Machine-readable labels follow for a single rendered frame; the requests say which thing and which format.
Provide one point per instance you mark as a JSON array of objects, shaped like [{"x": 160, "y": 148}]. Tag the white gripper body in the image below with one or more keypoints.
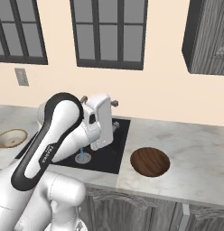
[{"x": 104, "y": 120}]

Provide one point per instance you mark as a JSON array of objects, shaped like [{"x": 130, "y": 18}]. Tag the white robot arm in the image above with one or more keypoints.
[{"x": 61, "y": 126}]

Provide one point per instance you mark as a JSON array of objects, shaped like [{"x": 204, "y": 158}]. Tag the black kitchen sink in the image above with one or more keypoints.
[{"x": 116, "y": 150}]

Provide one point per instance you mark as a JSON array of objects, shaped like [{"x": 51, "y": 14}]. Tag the dark brown wooden bowl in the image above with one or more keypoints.
[{"x": 150, "y": 162}]

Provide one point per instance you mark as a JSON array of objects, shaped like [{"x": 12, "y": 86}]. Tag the white bowl with brown rim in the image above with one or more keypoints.
[{"x": 11, "y": 138}]

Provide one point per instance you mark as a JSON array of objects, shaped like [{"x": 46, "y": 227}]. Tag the blue water stream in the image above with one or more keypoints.
[{"x": 82, "y": 153}]

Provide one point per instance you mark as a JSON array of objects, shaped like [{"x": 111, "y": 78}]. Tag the dark framed window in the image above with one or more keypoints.
[
  {"x": 109, "y": 33},
  {"x": 20, "y": 36}
]

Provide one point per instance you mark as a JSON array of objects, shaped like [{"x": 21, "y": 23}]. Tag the grey wooden cupboard door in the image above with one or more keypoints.
[
  {"x": 210, "y": 219},
  {"x": 128, "y": 213}
]

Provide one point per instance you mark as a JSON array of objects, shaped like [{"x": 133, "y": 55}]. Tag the grey wall socket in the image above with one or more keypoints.
[{"x": 21, "y": 77}]

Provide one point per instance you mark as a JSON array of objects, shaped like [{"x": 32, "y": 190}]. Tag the grey wooden wall cupboard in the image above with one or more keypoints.
[{"x": 204, "y": 36}]

